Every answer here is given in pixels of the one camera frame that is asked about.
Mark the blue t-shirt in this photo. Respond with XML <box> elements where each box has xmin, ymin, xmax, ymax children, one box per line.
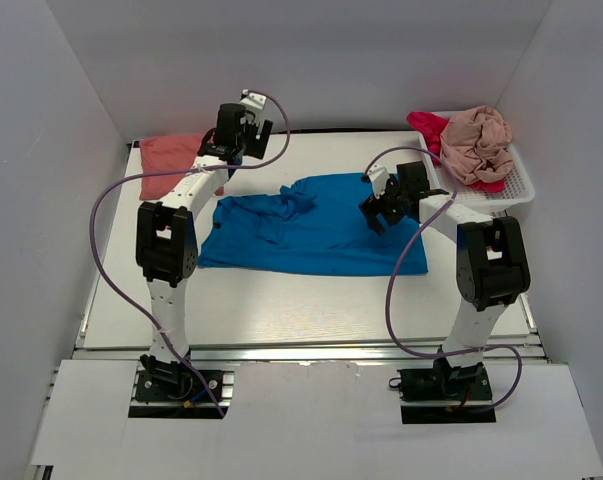
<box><xmin>198</xmin><ymin>173</ymin><xmax>428</xmax><ymax>277</ymax></box>

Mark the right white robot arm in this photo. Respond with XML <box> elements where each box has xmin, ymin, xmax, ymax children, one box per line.
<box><xmin>359</xmin><ymin>163</ymin><xmax>530</xmax><ymax>372</ymax></box>

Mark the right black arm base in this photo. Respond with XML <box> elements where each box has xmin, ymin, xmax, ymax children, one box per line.
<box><xmin>388</xmin><ymin>369</ymin><xmax>496</xmax><ymax>425</ymax></box>

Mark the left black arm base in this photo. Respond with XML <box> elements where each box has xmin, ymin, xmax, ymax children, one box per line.
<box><xmin>128</xmin><ymin>369</ymin><xmax>222</xmax><ymax>420</ymax></box>

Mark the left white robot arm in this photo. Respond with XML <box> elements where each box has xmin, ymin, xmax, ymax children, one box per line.
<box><xmin>135</xmin><ymin>92</ymin><xmax>273</xmax><ymax>371</ymax></box>

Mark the folded salmon pink t-shirt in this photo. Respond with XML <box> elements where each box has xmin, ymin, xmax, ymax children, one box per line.
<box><xmin>139</xmin><ymin>134</ymin><xmax>203</xmax><ymax>201</ymax></box>

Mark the magenta red t-shirt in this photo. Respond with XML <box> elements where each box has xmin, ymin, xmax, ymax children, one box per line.
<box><xmin>406</xmin><ymin>111</ymin><xmax>505</xmax><ymax>194</ymax></box>

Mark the beige crumpled t-shirt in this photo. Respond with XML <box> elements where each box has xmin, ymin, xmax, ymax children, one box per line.
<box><xmin>440</xmin><ymin>105</ymin><xmax>514</xmax><ymax>185</ymax></box>

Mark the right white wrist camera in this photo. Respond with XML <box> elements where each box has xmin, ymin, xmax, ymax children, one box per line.
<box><xmin>361</xmin><ymin>164</ymin><xmax>391</xmax><ymax>199</ymax></box>

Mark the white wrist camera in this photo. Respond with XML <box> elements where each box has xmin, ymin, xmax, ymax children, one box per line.
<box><xmin>240</xmin><ymin>89</ymin><xmax>268</xmax><ymax>115</ymax></box>
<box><xmin>361</xmin><ymin>164</ymin><xmax>391</xmax><ymax>199</ymax></box>

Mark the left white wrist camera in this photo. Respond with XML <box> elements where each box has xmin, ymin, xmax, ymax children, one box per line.
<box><xmin>240</xmin><ymin>89</ymin><xmax>268</xmax><ymax>115</ymax></box>

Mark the aluminium table frame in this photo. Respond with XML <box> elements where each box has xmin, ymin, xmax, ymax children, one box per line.
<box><xmin>28</xmin><ymin>142</ymin><xmax>550</xmax><ymax>480</ymax></box>

